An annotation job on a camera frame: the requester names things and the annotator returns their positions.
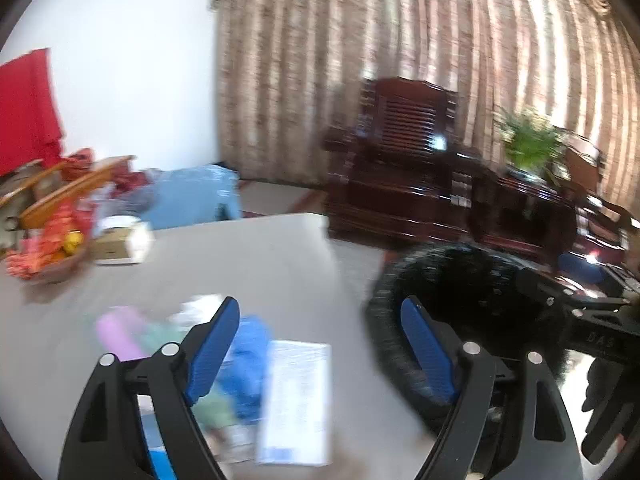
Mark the red basket on cabinet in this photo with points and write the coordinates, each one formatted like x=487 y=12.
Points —
x=76 y=165

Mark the crumpled white tissue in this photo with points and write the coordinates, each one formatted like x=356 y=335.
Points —
x=198 y=310

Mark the tissue box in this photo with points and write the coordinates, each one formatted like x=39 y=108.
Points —
x=121 y=240

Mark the dark wooden side table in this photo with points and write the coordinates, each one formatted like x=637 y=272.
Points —
x=526 y=219

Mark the wooden tv cabinet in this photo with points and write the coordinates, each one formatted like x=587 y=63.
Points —
x=32 y=193

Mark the floral beige curtain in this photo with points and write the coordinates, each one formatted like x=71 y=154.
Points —
x=289 y=69

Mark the potted green plant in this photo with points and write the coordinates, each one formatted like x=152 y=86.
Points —
x=531 y=143

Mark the grey tablecloth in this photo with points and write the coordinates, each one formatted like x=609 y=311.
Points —
x=284 y=269

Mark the red cloth over television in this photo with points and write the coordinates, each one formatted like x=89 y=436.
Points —
x=29 y=125

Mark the dark wooden armchair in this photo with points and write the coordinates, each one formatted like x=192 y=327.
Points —
x=400 y=172

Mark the green rubber glove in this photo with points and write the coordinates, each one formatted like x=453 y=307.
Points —
x=213 y=411

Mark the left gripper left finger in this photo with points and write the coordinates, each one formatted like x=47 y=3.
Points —
x=105 y=439

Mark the snack basket with red packets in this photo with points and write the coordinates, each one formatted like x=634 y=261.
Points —
x=59 y=246

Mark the black wicker trash bin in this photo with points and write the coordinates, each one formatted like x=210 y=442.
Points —
x=472 y=289

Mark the blue tube with white cap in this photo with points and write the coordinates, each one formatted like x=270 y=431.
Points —
x=161 y=464

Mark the red apples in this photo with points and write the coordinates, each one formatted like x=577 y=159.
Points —
x=126 y=181

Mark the white medicine box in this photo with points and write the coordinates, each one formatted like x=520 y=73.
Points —
x=295 y=421

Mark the blue plastic bag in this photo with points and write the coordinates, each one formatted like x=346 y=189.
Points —
x=243 y=371

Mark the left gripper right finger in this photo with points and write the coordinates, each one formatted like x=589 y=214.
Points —
x=535 y=439

